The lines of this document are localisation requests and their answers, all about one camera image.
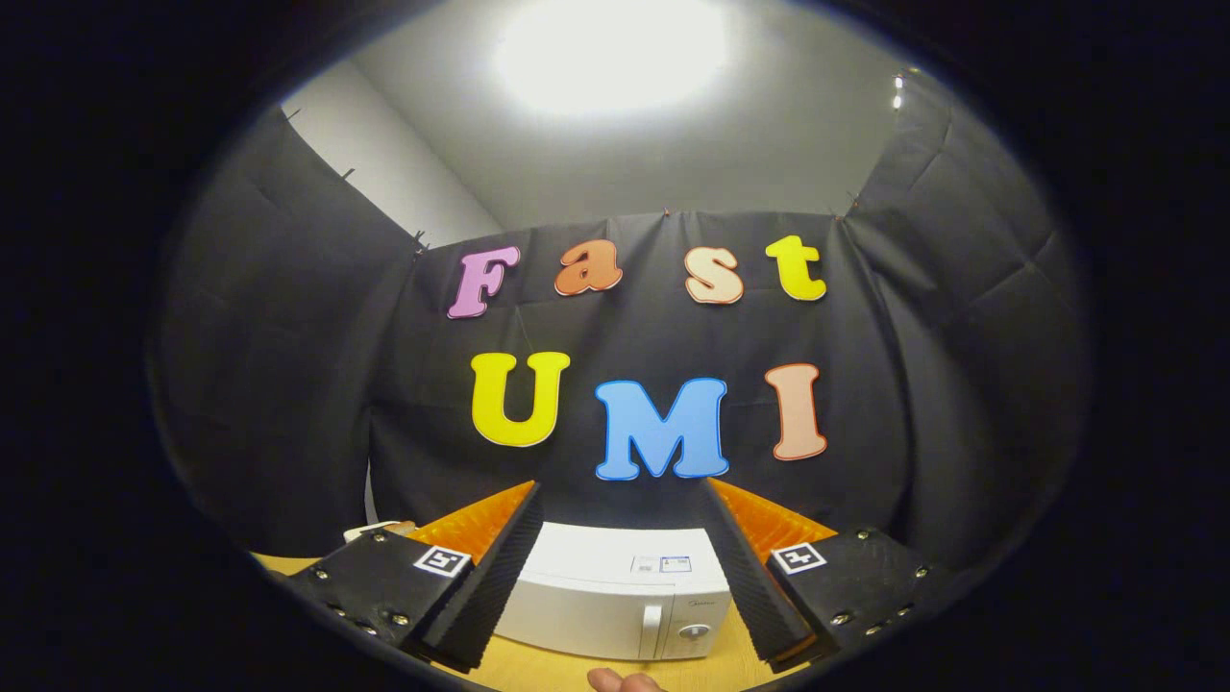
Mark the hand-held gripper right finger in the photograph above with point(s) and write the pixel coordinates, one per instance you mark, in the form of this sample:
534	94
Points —
754	586

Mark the white microwave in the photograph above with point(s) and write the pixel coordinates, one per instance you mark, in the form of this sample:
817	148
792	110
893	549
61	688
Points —
605	596

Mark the white toaster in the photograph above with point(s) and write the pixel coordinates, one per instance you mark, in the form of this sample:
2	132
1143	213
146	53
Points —
375	531

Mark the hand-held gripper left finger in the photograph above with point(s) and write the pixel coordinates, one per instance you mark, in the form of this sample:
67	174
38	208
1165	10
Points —
495	581

